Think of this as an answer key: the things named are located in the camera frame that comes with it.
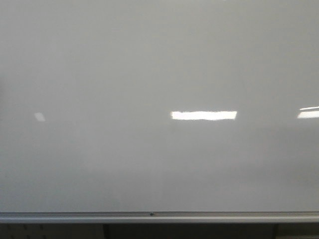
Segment white whiteboard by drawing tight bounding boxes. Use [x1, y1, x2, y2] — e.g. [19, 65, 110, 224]
[0, 0, 319, 212]

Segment aluminium whiteboard tray rail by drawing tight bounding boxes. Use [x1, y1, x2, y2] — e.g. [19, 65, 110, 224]
[0, 211, 319, 224]

